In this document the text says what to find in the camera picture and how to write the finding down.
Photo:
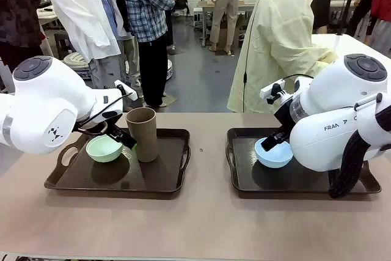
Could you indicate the mint green bowl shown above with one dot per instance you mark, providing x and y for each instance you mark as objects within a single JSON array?
[{"x": 102, "y": 154}]

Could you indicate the tall brown cup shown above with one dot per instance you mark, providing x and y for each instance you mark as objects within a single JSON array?
[{"x": 143, "y": 138}]

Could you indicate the black stand pole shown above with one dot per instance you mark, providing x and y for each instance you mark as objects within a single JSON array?
[{"x": 346, "y": 4}]

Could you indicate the person in yellow gown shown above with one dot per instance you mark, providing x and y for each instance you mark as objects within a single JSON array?
[{"x": 275, "y": 44}]

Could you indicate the person in white coat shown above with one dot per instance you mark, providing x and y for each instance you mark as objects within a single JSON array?
[{"x": 79, "y": 13}]

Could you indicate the background workbench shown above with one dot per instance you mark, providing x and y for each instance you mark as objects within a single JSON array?
[{"x": 342, "y": 2}]

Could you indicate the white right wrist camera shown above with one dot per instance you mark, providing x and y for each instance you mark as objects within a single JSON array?
[{"x": 272, "y": 89}]

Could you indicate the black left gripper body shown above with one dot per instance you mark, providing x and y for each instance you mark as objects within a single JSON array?
[{"x": 108, "y": 126}]

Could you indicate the white ribbed round cushion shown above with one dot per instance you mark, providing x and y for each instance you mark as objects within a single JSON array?
[{"x": 76, "y": 60}]

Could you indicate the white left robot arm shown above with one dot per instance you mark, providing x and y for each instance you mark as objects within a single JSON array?
[{"x": 46, "y": 99}]

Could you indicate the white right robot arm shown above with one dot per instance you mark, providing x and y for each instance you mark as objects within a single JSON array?
[{"x": 336, "y": 138}]

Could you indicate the brown cardboard floor piece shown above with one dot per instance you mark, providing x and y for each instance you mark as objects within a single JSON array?
[{"x": 169, "y": 99}]

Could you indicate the light blue bowl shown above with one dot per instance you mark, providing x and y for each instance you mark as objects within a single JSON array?
[{"x": 272, "y": 160}]

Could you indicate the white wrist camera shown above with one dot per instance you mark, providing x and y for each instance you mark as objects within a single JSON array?
[
  {"x": 128, "y": 93},
  {"x": 272, "y": 89}
]

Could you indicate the person's right forearm yellow sleeve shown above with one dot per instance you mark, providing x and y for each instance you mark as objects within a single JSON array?
[{"x": 327, "y": 60}]

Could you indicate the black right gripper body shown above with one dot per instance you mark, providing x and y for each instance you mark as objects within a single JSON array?
[{"x": 285, "y": 119}]

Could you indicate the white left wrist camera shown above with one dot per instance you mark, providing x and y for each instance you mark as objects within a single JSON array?
[{"x": 128, "y": 93}]

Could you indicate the person in black trousers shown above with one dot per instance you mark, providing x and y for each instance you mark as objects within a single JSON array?
[{"x": 360, "y": 22}]

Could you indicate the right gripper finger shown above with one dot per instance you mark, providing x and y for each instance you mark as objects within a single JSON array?
[
  {"x": 286, "y": 139},
  {"x": 273, "y": 142}
]

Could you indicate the person in dark patterned top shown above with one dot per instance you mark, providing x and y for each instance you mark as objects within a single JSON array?
[{"x": 18, "y": 13}]

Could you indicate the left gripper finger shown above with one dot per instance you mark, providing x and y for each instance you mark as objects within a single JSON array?
[
  {"x": 117, "y": 135},
  {"x": 129, "y": 143}
]

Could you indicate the white round base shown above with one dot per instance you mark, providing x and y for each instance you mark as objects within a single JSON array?
[{"x": 170, "y": 70}]

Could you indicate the wooden top background table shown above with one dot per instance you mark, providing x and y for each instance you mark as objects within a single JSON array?
[{"x": 207, "y": 4}]

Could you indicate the person in plaid shirt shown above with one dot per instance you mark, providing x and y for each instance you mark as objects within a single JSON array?
[{"x": 143, "y": 4}]

